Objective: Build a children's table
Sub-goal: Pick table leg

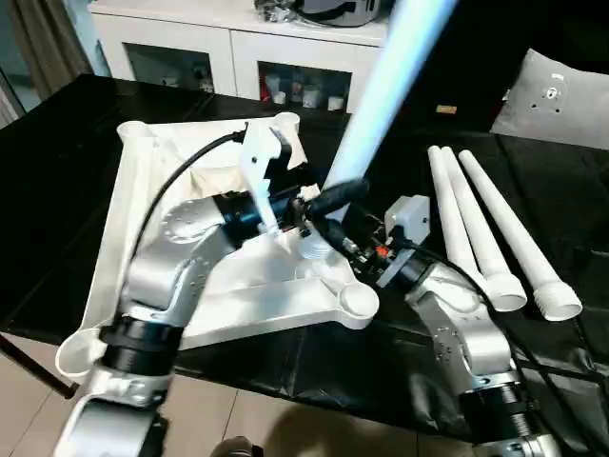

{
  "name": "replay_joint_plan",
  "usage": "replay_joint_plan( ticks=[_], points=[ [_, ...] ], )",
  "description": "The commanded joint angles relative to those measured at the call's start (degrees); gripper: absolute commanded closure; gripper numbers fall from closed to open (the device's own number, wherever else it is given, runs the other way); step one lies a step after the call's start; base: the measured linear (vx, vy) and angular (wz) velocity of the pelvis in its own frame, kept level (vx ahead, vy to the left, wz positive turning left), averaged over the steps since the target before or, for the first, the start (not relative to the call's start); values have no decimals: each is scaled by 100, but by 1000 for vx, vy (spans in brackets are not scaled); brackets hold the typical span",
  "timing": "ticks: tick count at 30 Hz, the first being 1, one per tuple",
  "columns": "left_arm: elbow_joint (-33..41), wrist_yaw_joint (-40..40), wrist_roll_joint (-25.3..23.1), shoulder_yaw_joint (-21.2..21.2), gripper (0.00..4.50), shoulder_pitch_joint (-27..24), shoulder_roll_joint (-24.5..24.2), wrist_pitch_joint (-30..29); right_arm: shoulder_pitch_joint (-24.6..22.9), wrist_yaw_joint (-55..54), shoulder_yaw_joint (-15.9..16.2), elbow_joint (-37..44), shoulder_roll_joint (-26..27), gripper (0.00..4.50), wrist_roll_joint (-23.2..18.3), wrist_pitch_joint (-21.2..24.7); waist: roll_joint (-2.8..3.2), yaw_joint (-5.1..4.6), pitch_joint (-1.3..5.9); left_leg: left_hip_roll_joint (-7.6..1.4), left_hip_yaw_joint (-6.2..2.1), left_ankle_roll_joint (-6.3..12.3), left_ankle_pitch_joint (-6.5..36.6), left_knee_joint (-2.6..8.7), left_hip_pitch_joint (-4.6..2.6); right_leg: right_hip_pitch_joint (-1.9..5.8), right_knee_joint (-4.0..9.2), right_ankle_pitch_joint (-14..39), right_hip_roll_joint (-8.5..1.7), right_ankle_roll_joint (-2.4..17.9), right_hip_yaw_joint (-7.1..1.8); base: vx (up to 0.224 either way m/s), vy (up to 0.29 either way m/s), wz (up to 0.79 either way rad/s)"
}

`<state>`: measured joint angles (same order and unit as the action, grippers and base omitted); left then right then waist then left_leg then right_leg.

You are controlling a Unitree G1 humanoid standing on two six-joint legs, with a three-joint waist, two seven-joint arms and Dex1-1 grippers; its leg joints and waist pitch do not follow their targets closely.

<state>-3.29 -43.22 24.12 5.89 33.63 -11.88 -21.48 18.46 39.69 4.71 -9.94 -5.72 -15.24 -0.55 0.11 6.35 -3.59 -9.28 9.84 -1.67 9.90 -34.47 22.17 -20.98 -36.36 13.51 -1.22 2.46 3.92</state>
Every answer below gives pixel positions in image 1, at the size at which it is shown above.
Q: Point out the black metal table frame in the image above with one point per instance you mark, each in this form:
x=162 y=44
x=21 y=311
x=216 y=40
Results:
x=43 y=369

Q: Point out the white cup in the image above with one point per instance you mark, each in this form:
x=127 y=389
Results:
x=279 y=97
x=336 y=104
x=310 y=97

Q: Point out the white plastic table top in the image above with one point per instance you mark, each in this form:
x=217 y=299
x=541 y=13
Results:
x=128 y=181

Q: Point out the white plastic table leg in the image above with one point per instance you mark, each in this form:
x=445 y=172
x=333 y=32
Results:
x=380 y=95
x=443 y=200
x=504 y=219
x=468 y=200

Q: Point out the white cabinet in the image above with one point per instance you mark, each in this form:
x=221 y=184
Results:
x=190 y=43

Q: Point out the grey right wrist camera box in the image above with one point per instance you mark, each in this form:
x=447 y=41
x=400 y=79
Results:
x=409 y=219

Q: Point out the grey bag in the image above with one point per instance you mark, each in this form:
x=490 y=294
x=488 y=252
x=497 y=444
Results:
x=333 y=14

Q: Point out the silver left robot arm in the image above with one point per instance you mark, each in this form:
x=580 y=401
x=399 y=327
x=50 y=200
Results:
x=157 y=276

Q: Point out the small yellow label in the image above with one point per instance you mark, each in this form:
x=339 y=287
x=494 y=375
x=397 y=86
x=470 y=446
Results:
x=446 y=109

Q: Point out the grey curtain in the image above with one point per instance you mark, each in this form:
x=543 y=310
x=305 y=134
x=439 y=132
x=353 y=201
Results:
x=38 y=57

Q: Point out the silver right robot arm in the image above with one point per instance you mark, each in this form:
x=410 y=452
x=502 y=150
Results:
x=476 y=343

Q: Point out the grey cushion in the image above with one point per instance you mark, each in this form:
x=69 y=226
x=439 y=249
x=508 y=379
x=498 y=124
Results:
x=571 y=109

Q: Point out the black sofa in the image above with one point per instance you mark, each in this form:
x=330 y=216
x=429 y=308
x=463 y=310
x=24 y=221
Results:
x=476 y=71

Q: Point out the black table mat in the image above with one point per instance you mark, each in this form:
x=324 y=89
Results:
x=333 y=362

